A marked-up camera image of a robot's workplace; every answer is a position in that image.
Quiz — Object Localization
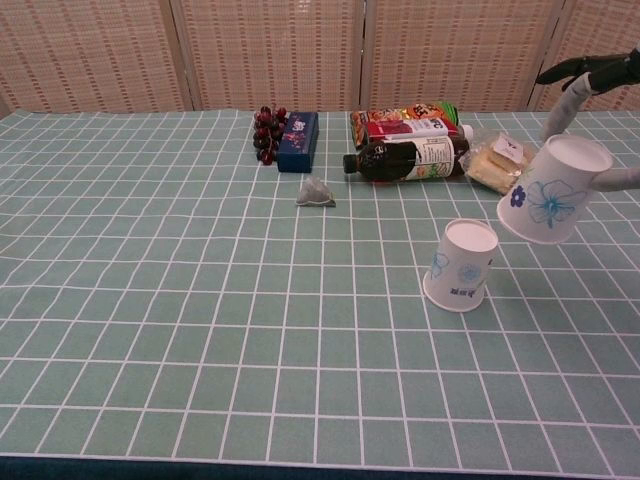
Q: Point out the right black grey robot hand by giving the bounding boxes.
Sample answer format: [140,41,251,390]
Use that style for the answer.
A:
[535,46,640,195]

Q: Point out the white paper cup large flower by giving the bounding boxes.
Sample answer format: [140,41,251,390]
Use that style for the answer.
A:
[496,133,615,246]

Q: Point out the white paper cup pale flowers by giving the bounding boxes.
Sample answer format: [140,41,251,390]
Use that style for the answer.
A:
[422,218,500,314]

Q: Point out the woven bamboo screen panel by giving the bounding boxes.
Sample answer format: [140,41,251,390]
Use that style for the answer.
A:
[363,0,571,112]
[0,0,182,117]
[169,0,370,112]
[534,0,640,112]

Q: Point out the clear packet of yellow cake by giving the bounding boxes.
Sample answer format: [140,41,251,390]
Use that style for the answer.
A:
[459,127,536,197]

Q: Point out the red label bottle white cap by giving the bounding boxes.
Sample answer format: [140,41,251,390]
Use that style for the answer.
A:
[360,118,475,149]

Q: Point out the orange green snack bag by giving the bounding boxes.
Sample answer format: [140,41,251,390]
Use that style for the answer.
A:
[349,102,460,149]

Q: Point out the dark drink bottle black cap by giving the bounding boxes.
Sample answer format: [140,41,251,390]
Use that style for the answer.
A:
[342,135,472,186]

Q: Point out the blue rectangular carton box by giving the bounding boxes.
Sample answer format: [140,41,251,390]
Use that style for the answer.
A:
[276,111,320,175]

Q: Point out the grey pyramid tea bag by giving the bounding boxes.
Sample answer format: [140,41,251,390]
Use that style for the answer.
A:
[295,175,338,209]

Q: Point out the bunch of dark red grapes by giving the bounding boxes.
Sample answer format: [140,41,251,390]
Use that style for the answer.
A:
[252,104,288,164]

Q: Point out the green checked tablecloth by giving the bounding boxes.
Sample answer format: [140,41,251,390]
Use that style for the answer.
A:
[0,107,640,464]

